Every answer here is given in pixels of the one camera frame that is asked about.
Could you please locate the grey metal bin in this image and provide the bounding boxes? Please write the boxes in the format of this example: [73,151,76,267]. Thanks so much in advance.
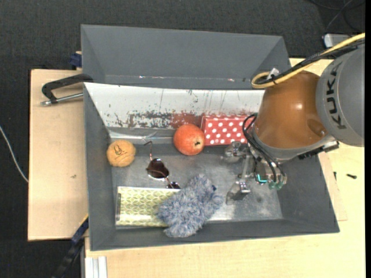
[80,24,341,252]

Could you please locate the orange fuzzy tennis ball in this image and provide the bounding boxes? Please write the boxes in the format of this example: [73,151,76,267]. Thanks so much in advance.
[106,139,137,168]

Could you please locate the green patterned flat box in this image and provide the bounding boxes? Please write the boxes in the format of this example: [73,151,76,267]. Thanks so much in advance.
[115,185,182,228]

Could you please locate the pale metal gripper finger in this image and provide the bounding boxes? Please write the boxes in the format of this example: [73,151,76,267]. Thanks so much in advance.
[221,141,250,163]
[225,180,252,206]

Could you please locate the pale brown cardboard board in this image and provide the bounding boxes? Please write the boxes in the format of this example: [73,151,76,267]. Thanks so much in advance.
[27,68,89,242]

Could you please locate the blue-grey fluffy cloth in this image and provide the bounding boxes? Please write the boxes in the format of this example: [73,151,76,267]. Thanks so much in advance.
[156,173,225,239]

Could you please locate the red white-dotted box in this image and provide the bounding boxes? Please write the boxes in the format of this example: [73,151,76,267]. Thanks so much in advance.
[201,115,256,147]

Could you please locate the red-orange toy apple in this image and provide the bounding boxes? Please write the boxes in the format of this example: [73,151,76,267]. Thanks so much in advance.
[173,123,206,156]

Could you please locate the dark red sunglasses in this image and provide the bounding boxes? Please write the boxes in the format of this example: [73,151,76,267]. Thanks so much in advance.
[143,140,181,190]

